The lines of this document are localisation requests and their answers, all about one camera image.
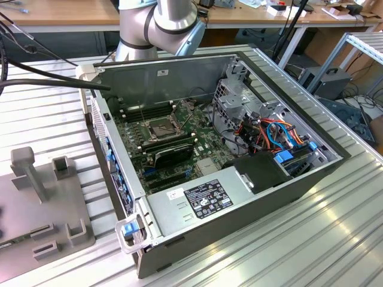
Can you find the white barcode label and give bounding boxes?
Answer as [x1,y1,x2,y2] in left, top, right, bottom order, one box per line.
[165,187,186,201]

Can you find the brown cardboard box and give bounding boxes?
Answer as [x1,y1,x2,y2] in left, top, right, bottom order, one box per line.
[305,28,375,77]

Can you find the black RAM slot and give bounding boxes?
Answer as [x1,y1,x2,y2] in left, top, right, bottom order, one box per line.
[121,105,176,119]
[120,102,175,116]
[119,100,174,114]
[122,107,177,121]

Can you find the clear plastic handle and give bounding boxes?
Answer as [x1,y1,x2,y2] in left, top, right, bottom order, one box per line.
[114,213,152,255]

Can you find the long wooden desk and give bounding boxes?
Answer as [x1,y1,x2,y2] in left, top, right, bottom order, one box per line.
[0,0,383,34]

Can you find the silver chipset heat sink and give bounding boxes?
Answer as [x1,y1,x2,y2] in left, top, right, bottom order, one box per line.
[195,157,218,176]

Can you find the blue wire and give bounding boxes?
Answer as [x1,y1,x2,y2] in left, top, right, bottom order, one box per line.
[265,121,300,150]

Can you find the orange wire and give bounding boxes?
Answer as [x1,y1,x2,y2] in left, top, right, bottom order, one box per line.
[259,118,309,145]

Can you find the silver drive cage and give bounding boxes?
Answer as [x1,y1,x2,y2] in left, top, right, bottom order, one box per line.
[212,58,290,134]

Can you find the hard disk in blue carrier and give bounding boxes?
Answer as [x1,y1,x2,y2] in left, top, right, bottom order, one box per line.
[273,142,321,179]

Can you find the blue plastic latch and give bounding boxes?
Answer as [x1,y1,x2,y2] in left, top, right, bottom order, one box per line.
[121,222,139,240]

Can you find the open grey PC case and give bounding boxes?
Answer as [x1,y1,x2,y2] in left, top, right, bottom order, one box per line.
[74,44,352,280]

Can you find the black graphics card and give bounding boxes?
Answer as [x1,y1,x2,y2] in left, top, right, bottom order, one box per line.
[151,142,194,169]

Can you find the silver power supply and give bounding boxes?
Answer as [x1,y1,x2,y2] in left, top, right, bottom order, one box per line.
[142,166,256,239]

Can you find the blue expansion slot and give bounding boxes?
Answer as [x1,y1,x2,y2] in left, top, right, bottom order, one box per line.
[144,167,193,179]

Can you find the aluminium profile frame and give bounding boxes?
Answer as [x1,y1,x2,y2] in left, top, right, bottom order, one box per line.
[308,31,383,95]

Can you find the spare green RAM stick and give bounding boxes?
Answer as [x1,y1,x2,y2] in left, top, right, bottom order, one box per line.
[0,235,32,249]

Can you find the black power supply label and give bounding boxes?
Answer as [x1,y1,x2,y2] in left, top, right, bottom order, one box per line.
[183,178,235,219]

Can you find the dark blue bag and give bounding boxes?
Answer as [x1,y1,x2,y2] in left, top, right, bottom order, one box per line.
[318,97,376,146]

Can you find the dark equipment case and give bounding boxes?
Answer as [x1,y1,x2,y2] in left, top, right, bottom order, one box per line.
[313,67,353,101]

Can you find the open cardboard box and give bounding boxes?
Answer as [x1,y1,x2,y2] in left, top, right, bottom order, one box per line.
[321,2,364,21]

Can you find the small white box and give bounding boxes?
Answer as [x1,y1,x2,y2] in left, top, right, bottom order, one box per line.
[265,5,285,17]

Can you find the flat brown cardboard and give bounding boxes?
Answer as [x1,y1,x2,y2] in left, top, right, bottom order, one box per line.
[360,0,383,19]

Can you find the installed green RAM stick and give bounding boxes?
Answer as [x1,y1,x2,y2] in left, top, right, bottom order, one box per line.
[139,133,198,152]

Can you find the black plastic shroud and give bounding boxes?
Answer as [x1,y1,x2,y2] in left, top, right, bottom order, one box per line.
[224,151,293,196]

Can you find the CPU socket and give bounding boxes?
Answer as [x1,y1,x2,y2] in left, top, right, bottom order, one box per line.
[144,115,185,143]

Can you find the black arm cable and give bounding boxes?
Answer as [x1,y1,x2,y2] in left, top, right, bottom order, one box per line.
[0,77,111,97]
[0,56,90,83]

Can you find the red yellow power wires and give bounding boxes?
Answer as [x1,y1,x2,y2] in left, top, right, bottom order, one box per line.
[235,118,270,155]

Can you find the grey parts rack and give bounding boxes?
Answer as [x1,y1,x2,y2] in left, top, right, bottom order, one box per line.
[0,146,96,277]

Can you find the black expansion slot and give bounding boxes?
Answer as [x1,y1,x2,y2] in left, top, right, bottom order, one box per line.
[148,179,180,193]
[145,172,187,185]

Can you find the black tripod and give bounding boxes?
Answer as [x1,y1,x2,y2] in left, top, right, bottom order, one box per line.
[270,0,311,65]

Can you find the green motherboard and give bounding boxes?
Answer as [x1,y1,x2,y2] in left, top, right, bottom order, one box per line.
[114,99,253,194]

